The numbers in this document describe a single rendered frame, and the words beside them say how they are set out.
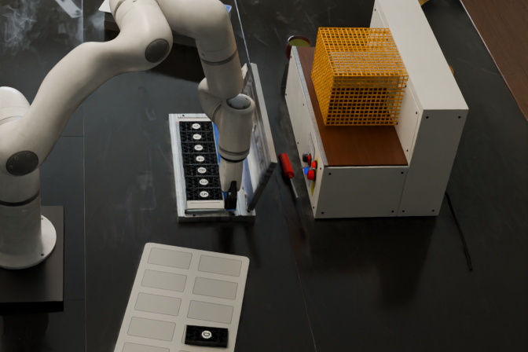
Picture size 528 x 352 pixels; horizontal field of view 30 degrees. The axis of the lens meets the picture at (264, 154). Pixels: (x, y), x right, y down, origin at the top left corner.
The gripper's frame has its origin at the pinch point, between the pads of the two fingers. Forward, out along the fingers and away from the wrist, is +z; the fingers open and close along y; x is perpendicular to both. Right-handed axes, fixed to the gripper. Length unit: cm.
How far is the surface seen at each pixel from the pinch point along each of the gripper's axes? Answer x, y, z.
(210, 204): -5.1, 2.3, 1.1
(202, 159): -5.9, -16.2, 0.9
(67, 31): -45, -86, 4
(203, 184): -6.3, -5.7, 0.9
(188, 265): -12.5, 22.2, 3.2
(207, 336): -9.8, 46.3, 2.0
